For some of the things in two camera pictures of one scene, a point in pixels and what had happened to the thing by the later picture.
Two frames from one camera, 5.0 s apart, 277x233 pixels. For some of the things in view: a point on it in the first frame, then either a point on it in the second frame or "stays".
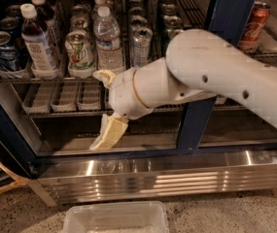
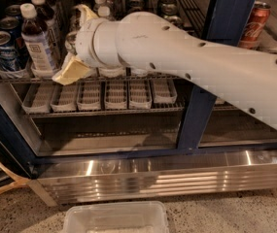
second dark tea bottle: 48,18 stays
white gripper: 122,93 to 84,45
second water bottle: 100,0 stays
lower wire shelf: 86,98 stays
